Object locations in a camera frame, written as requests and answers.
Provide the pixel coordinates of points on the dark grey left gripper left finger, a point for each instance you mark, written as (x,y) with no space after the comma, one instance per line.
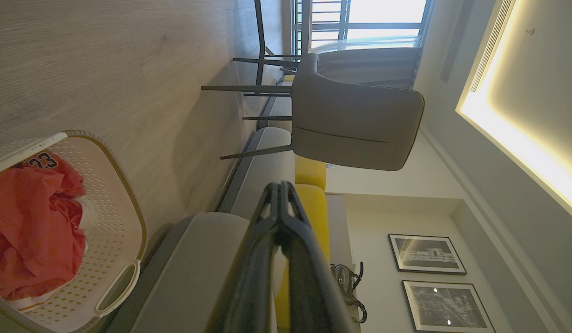
(253,277)

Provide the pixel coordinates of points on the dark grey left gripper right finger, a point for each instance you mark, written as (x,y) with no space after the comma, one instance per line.
(309,286)

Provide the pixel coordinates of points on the cream woven plastic laundry basket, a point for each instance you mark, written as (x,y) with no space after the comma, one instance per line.
(110,222)

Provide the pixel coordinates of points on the black and silver handbag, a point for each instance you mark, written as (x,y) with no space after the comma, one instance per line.
(344,277)

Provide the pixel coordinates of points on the beige grey fabric sofa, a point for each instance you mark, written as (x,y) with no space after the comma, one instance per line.
(198,268)

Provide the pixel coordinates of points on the yellow sofa cushion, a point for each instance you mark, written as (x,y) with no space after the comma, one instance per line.
(310,172)
(316,208)

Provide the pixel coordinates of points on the black framed monochrome picture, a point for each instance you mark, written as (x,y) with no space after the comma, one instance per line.
(427,254)
(445,307)

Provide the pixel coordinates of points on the grey upholstered chair black legs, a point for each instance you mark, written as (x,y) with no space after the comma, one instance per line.
(351,115)

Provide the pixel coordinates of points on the red jersey garment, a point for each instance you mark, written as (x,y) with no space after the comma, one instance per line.
(31,222)

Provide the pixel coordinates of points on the black metal leg table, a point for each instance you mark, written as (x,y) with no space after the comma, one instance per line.
(260,46)

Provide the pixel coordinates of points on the window with black railing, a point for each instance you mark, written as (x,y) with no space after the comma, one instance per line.
(383,11)

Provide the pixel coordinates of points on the white ceiling air vent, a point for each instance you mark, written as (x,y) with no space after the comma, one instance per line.
(492,44)

